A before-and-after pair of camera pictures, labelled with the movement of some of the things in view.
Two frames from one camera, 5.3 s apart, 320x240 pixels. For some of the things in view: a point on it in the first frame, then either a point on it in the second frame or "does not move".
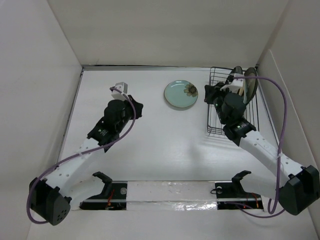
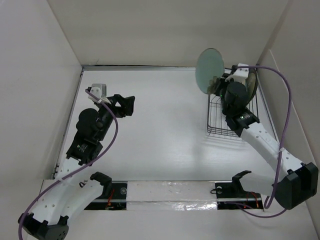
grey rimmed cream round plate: x=251 y=85 does not move
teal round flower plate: x=181 y=93 -> x=210 y=67
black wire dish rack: x=214 y=126 does not move
